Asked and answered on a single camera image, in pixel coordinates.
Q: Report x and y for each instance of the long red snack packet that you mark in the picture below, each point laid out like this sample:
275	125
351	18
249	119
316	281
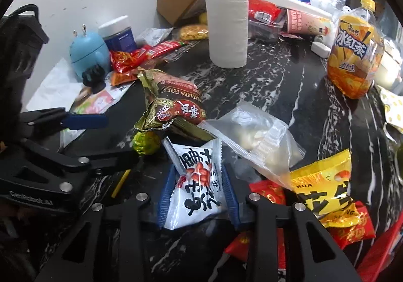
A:
163	48

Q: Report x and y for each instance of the white peanut snack packet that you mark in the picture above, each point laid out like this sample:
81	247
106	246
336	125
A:
192	193

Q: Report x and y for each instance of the red packet with white label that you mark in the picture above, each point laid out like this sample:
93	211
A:
263	8

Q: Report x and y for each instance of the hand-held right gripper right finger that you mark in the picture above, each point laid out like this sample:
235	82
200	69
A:
233	200

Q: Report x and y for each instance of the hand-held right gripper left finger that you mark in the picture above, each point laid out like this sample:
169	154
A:
167	197

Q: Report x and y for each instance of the yellow stick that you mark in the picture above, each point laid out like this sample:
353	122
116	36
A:
121	182

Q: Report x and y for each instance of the yellow dotted paper bag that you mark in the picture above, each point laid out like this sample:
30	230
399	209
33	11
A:
393	108

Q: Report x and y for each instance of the crumpled red snack packet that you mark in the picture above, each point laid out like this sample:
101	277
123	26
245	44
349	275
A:
124	60

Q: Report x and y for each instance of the green gold foil candy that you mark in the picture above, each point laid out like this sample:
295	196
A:
145	143

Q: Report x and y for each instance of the flat pink packet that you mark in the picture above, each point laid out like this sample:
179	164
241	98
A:
288	35

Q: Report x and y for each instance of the black hair clip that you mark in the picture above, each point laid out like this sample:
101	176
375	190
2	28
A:
93	77

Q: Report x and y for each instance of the yellow lemon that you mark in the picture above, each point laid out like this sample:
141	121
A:
203	17

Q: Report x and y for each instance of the iced tea bottle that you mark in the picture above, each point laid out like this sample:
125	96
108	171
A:
355	49

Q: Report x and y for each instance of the white charger adapter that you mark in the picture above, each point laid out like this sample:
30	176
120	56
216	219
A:
321	45

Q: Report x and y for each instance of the clear bag of white candies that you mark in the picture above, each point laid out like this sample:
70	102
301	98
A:
261	134

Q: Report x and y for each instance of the dark jar with white lid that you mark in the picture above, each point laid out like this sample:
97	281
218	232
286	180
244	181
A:
118	34

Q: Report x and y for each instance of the small red candy packet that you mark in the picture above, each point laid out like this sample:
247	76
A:
267	192

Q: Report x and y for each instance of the yellow peanut packet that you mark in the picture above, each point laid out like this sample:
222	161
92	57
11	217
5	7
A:
321	187

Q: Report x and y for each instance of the brown cereal packet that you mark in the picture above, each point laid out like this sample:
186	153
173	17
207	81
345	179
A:
176	99

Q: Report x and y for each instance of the paper towel roll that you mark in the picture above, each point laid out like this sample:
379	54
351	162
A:
226	26

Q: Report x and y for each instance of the yellow snack bag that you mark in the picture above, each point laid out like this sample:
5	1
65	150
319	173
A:
193	32

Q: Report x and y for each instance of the clear plastic container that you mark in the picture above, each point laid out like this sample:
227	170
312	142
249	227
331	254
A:
267	28

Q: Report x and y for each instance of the white paper tissue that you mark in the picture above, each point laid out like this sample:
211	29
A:
53	86

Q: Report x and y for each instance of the silver white crumpled packet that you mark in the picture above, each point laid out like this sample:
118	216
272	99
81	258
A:
154	35

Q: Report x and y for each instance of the pink green printed pouch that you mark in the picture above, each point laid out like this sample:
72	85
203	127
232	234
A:
94	102

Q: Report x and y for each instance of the pink paper cup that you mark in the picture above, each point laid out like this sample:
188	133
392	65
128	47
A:
302	23

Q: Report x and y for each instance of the light blue round gadget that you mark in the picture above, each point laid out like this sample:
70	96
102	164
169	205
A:
88	52

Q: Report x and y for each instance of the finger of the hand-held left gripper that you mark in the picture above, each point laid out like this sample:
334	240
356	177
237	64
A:
86	120
107	159

